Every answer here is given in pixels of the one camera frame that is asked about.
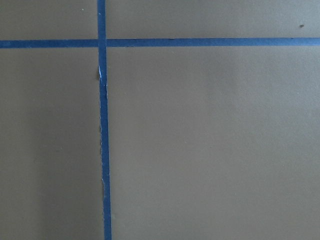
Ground brown paper table cover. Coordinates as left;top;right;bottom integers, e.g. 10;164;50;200
0;0;320;240

